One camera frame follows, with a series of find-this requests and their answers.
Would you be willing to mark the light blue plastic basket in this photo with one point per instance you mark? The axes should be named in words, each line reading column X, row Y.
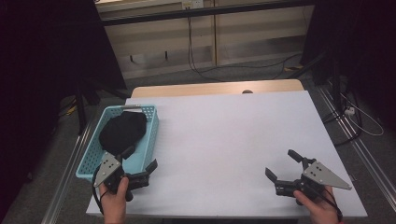
column 90, row 155

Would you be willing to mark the yellow strip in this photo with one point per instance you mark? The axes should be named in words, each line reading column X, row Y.
column 72, row 109

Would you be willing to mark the person's right hand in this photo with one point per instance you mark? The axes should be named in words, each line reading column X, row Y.
column 320, row 208

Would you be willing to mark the small black wall bracket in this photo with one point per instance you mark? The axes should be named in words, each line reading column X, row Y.
column 166, row 55
column 131, row 58

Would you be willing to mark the beige panel cabinet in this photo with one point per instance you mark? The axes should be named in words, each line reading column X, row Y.
column 249, row 40

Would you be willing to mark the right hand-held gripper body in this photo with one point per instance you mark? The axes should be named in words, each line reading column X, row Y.
column 323, row 175

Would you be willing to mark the dark round table grommet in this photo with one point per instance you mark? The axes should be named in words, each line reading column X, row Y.
column 247, row 91

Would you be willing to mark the black curtain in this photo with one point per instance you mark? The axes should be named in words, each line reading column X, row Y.
column 367, row 46
column 37, row 77

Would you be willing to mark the black pants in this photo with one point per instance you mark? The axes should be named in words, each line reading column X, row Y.
column 123, row 132

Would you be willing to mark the black metal stand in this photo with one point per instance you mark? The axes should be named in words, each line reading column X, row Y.
column 334, row 81

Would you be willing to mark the person's left hand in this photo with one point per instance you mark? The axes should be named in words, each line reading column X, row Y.
column 114, row 207

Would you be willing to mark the dark horizontal bar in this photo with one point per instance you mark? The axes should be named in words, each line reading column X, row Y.
column 155, row 16

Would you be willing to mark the white plug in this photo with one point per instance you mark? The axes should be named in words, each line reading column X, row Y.
column 350, row 111

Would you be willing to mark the black tripod stand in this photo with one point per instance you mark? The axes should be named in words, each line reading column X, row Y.
column 81, row 109

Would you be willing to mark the metal floor rail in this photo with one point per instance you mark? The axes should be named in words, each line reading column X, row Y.
column 358, row 146
column 67, row 177

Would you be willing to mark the white wall socket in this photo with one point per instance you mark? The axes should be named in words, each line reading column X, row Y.
column 193, row 3

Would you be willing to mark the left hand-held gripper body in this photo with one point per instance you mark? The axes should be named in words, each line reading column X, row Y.
column 107, row 168

